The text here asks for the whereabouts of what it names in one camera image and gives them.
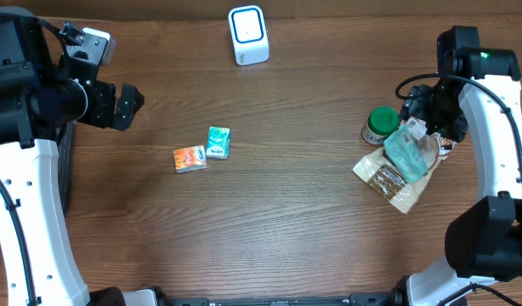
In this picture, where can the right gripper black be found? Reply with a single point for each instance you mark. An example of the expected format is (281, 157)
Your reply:
(417, 109)

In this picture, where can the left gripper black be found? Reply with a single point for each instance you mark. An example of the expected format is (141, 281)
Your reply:
(107, 116)

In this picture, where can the teal wet wipes pack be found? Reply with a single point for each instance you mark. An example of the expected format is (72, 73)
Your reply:
(402, 150)

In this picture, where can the round can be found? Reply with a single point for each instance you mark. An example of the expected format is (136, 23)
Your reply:
(381, 123)

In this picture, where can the orange packet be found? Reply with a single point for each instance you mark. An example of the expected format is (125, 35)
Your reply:
(190, 159)

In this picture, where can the brown white snack bag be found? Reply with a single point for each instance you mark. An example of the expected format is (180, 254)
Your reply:
(377, 171)

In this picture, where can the small green white packet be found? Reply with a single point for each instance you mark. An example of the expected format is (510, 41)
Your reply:
(218, 142)

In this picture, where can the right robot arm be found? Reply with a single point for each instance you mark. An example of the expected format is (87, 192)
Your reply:
(476, 95)

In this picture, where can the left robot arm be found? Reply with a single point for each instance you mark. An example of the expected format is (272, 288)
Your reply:
(48, 80)

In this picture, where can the white barcode scanner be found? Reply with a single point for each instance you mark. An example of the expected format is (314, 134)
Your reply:
(249, 35)

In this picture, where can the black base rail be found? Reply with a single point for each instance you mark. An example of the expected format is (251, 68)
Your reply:
(286, 301)

